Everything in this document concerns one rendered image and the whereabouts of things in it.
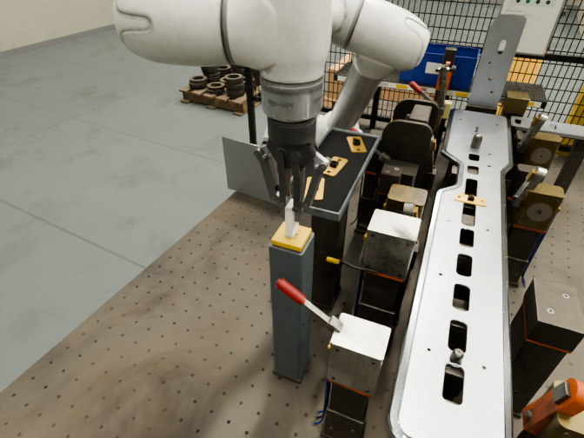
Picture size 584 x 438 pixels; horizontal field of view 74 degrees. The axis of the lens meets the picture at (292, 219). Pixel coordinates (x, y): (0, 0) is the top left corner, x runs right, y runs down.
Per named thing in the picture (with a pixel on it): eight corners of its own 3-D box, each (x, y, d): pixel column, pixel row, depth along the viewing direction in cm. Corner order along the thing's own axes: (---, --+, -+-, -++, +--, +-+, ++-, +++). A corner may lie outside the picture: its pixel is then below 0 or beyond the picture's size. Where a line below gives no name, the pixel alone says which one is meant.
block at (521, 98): (499, 178, 172) (530, 99, 150) (480, 175, 174) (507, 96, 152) (499, 169, 178) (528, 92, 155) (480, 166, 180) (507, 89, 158)
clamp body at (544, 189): (527, 292, 121) (578, 202, 100) (486, 281, 125) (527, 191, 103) (526, 277, 126) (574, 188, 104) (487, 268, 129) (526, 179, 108)
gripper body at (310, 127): (255, 117, 57) (258, 172, 62) (309, 127, 54) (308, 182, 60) (276, 99, 62) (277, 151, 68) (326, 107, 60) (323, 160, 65)
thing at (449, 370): (431, 447, 85) (467, 379, 68) (408, 439, 87) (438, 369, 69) (434, 426, 89) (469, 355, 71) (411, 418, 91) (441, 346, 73)
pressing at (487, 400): (534, 502, 53) (539, 498, 53) (374, 436, 60) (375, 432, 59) (509, 118, 154) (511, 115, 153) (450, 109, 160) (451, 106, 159)
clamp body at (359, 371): (358, 454, 85) (382, 362, 62) (308, 432, 88) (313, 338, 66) (366, 422, 90) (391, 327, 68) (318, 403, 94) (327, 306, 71)
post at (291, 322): (300, 384, 97) (302, 257, 70) (272, 373, 99) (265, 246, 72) (310, 359, 103) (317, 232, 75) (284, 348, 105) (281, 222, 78)
